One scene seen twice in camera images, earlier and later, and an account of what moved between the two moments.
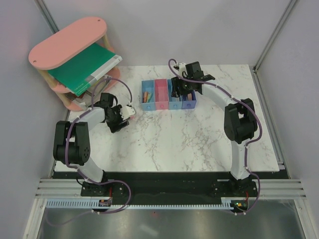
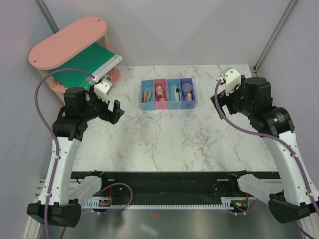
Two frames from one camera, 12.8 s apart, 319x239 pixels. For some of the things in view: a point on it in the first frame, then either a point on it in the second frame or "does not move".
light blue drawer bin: x=148 y=85 does not move
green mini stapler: x=149 y=96 does not move
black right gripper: x=176 y=82 to x=223 y=99
